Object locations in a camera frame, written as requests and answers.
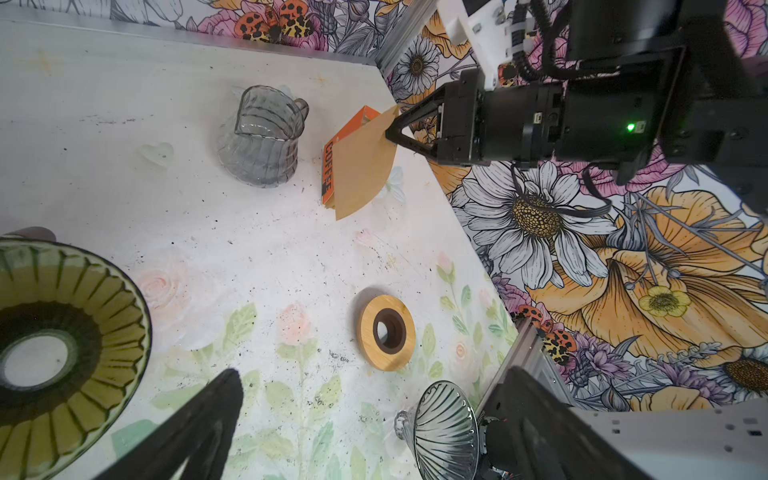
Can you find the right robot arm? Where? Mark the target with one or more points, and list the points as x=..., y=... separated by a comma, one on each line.
x=613, y=181

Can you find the grey ribbed glass pitcher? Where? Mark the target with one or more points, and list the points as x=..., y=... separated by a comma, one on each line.
x=259, y=144

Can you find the brown coffee filter stack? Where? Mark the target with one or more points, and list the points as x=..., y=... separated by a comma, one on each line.
x=337, y=155

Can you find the wooden ring dripper holder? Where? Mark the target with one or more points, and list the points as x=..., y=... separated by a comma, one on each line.
x=385, y=333

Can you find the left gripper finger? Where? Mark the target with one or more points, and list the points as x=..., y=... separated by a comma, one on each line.
x=195, y=441

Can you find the grey glass dripper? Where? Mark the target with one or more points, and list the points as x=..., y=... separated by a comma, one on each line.
x=442, y=433

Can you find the right corner frame post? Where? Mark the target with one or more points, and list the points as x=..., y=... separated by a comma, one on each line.
x=407, y=26

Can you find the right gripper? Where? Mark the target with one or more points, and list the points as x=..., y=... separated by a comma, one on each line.
x=518, y=124

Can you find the clear glass carafe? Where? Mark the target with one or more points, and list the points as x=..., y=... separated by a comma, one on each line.
x=32, y=233

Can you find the green glass dripper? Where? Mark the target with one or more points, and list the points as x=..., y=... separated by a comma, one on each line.
x=75, y=343

